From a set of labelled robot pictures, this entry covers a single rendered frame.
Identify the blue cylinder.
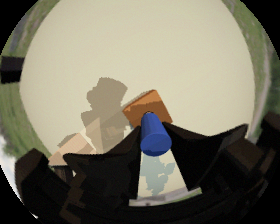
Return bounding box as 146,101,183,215
140,113,172,157

